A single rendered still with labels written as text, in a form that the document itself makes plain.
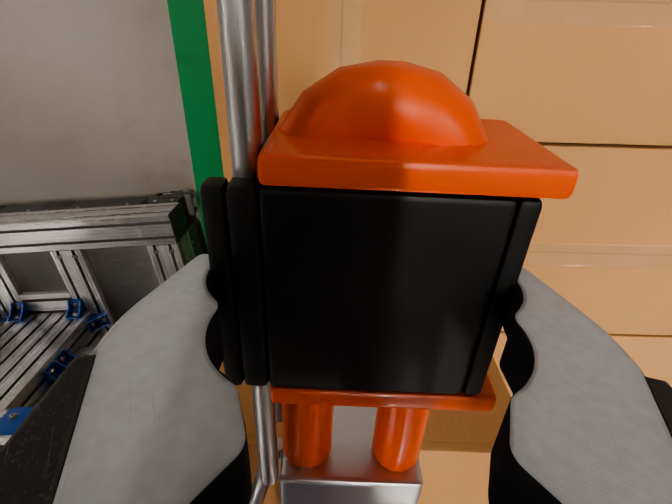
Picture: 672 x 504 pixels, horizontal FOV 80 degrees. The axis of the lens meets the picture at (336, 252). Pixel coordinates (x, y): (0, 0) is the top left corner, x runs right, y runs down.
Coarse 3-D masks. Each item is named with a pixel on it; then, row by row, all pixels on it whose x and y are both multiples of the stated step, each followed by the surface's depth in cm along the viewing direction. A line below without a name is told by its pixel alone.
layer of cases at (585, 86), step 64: (320, 0) 57; (384, 0) 57; (448, 0) 57; (512, 0) 57; (576, 0) 57; (640, 0) 57; (320, 64) 61; (448, 64) 61; (512, 64) 61; (576, 64) 61; (640, 64) 61; (576, 128) 65; (640, 128) 65; (576, 192) 71; (640, 192) 70; (576, 256) 77; (640, 256) 77; (640, 320) 84
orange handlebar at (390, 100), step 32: (384, 64) 10; (320, 96) 10; (352, 96) 10; (384, 96) 10; (416, 96) 10; (448, 96) 10; (288, 128) 11; (320, 128) 10; (352, 128) 10; (384, 128) 10; (416, 128) 10; (448, 128) 10; (480, 128) 10; (288, 416) 16; (320, 416) 16; (384, 416) 16; (416, 416) 16; (288, 448) 17; (320, 448) 17; (384, 448) 17; (416, 448) 17
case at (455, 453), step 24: (504, 384) 47; (504, 408) 44; (432, 432) 41; (456, 432) 41; (480, 432) 42; (432, 456) 40; (456, 456) 40; (480, 456) 40; (432, 480) 42; (456, 480) 42; (480, 480) 42
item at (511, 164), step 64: (512, 128) 12; (320, 192) 9; (384, 192) 10; (448, 192) 9; (512, 192) 9; (320, 256) 10; (384, 256) 10; (448, 256) 10; (512, 256) 10; (320, 320) 11; (384, 320) 11; (448, 320) 11; (320, 384) 13; (384, 384) 13; (448, 384) 13
